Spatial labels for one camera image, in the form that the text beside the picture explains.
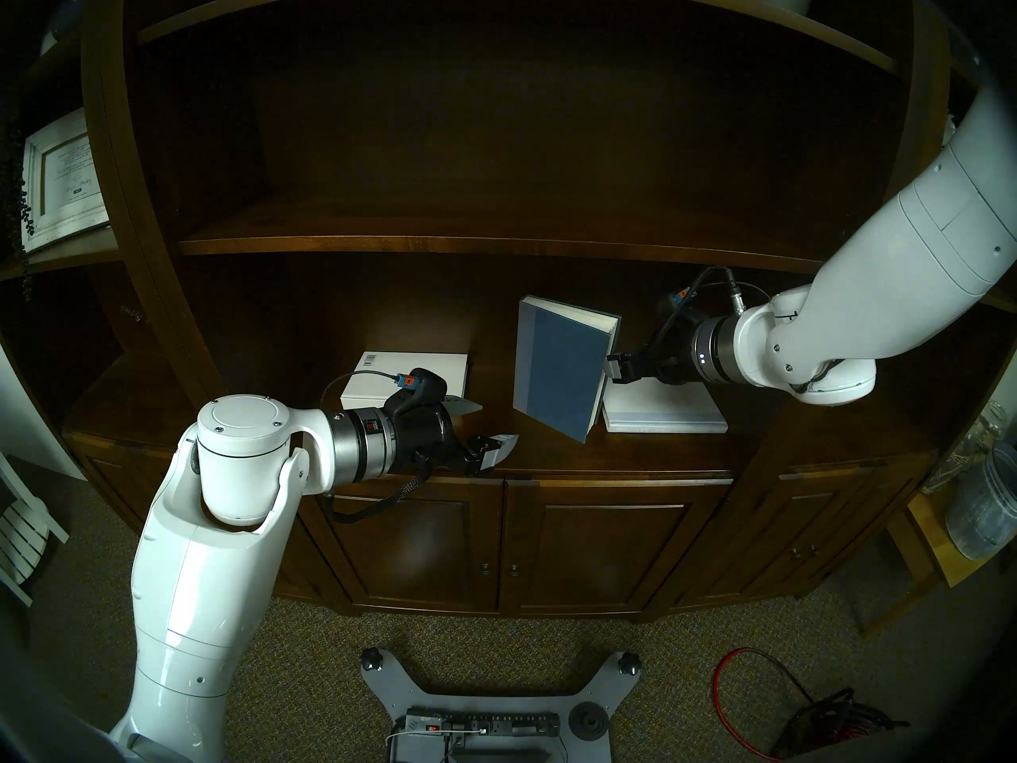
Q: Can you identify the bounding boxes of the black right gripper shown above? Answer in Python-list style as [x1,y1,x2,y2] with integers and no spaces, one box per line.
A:
[605,318,704,386]

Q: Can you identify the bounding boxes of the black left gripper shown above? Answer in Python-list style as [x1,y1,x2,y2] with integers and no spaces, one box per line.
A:
[388,397,521,476]

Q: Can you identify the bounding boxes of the blue hardcover book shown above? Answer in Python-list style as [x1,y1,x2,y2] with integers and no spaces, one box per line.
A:
[512,294,622,444]

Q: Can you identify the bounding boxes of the white book with barcode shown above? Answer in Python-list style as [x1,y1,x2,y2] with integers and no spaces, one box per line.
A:
[340,351,470,412]

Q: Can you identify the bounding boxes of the white book with grey spine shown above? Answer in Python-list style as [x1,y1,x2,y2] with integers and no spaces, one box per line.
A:
[601,376,729,435]

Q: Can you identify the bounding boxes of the dark wooden bookshelf cabinet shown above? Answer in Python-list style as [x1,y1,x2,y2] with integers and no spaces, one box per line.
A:
[0,0,1017,621]

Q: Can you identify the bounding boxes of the grey power strip box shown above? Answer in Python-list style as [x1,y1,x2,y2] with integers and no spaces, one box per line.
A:
[388,707,569,763]

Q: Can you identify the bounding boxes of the light wooden side table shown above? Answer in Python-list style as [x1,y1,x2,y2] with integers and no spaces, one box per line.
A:
[862,491,1017,639]

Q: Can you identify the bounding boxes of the clear glass jar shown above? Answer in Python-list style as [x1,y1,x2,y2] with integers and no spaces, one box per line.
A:
[922,400,1010,496]

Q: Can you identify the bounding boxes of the grey ribbed bucket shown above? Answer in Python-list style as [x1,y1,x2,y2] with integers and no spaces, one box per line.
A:
[944,442,1017,562]

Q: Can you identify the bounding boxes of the white slatted chair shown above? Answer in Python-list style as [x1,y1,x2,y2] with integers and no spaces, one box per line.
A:
[0,451,71,607]

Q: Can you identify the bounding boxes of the white framed certificate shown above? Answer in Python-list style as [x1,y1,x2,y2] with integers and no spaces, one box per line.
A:
[20,106,112,254]

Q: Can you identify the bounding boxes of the dark hanging vine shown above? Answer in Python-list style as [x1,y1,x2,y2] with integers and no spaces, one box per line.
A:
[0,110,37,301]

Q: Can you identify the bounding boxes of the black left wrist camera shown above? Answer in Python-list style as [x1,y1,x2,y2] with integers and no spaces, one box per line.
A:
[396,368,450,409]

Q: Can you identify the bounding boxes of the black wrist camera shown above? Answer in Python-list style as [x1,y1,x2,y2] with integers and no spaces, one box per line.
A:
[396,368,450,409]
[655,291,704,325]

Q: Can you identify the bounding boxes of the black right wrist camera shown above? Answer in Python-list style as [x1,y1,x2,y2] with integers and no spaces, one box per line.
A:
[655,291,704,325]

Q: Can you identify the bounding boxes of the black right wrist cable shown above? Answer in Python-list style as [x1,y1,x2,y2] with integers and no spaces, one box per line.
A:
[671,266,775,313]

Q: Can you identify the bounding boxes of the black braided left wrist cable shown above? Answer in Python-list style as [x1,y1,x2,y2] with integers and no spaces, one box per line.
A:
[318,459,438,524]

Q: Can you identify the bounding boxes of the thin grey camera cable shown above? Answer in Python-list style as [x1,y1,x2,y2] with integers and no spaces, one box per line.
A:
[320,370,414,409]

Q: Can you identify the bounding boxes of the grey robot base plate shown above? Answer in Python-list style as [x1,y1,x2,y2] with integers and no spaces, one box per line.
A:
[360,649,643,763]

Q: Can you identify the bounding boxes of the thick red cable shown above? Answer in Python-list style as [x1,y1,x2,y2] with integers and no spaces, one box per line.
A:
[711,648,819,763]

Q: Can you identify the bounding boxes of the black and red cable reel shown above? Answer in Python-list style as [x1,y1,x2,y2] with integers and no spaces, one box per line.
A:
[775,687,911,763]

